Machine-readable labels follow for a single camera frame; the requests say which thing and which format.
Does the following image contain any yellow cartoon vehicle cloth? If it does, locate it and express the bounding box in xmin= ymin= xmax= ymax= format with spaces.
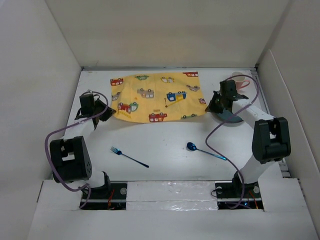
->
xmin=110 ymin=71 xmax=207 ymax=124

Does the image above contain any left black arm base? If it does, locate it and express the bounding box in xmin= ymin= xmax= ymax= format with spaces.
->
xmin=79 ymin=181 xmax=128 ymax=211

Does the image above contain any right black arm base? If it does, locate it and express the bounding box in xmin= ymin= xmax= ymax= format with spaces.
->
xmin=210 ymin=181 xmax=264 ymax=210

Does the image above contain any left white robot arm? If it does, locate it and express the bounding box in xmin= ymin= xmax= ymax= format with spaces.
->
xmin=44 ymin=90 xmax=115 ymax=192

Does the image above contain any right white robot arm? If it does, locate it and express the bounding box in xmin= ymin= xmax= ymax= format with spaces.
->
xmin=205 ymin=79 xmax=291 ymax=197

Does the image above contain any teal ceramic plate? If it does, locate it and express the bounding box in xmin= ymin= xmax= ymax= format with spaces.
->
xmin=212 ymin=109 xmax=243 ymax=125

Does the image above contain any pink ceramic mug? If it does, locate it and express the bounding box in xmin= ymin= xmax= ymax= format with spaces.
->
xmin=231 ymin=71 xmax=250 ymax=91

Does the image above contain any blue metal fork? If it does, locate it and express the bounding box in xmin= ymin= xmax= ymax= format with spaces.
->
xmin=110 ymin=146 xmax=150 ymax=168

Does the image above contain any blue metal spoon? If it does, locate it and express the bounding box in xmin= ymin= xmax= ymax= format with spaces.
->
xmin=186 ymin=142 xmax=227 ymax=161

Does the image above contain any white foam front block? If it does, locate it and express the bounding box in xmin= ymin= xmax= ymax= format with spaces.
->
xmin=126 ymin=180 xmax=218 ymax=212

